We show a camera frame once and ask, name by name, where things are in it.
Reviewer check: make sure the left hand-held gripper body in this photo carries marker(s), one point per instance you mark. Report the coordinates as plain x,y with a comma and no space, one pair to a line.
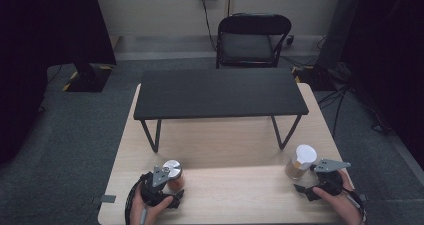
151,190

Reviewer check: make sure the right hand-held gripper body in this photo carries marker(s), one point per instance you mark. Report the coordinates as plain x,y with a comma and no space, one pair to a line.
328,181

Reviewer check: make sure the silver-lid jar of orange spice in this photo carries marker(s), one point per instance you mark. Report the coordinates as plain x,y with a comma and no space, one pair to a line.
173,175

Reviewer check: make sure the white-lid jar of brown spice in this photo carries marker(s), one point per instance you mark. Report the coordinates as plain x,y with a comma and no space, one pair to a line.
301,160

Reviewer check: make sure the black metal-legged shelf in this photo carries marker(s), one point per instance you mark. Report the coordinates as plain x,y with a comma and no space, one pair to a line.
216,91

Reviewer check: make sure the person's left hand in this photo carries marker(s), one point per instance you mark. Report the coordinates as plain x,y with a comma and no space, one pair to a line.
146,213

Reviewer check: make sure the person's right hand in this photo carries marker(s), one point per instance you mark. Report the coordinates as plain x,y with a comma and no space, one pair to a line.
340,206

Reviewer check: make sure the grey tape patch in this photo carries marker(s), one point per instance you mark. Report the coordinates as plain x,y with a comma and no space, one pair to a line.
108,198

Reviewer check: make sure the dark curtain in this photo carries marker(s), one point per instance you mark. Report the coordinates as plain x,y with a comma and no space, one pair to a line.
390,51
40,35

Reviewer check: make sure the black floor plug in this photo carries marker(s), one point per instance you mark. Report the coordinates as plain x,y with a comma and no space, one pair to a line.
290,40

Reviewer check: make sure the black folding chair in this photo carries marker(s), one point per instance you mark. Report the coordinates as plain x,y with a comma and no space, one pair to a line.
246,46

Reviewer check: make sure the dark upright panel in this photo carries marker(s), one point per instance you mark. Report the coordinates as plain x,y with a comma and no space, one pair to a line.
340,28

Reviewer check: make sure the thin wooden wall strip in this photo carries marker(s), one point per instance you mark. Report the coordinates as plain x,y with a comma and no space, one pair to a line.
228,1

